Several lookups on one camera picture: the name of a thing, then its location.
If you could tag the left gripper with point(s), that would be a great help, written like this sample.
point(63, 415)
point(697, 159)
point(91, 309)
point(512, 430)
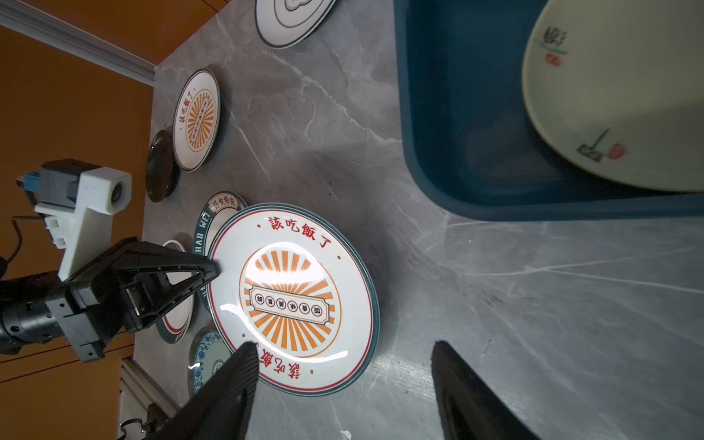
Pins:
point(131, 286)

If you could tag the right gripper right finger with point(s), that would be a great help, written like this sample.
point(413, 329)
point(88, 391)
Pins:
point(468, 408)

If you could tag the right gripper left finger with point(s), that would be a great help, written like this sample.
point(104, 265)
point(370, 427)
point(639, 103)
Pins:
point(222, 409)

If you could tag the black plate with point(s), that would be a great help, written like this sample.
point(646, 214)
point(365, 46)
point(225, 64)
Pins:
point(162, 171)

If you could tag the sunburst pattern plate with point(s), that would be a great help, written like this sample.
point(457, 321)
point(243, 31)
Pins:
point(295, 287)
point(196, 120)

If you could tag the cream yellow plate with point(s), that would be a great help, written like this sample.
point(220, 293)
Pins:
point(616, 88)

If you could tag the teal plastic bin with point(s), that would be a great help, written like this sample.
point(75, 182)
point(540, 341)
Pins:
point(467, 139)

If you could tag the green red rimmed plate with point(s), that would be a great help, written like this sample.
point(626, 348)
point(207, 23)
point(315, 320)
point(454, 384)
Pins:
point(173, 326)

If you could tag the teal floral pattern plate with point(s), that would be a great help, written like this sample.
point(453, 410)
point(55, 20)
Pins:
point(207, 355)

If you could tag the hao shi wei plate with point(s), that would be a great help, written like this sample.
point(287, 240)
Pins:
point(215, 213)

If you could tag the white clover pattern plate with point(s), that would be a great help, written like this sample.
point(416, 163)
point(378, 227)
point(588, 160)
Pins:
point(284, 23)

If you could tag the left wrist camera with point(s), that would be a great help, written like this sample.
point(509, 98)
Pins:
point(77, 201)

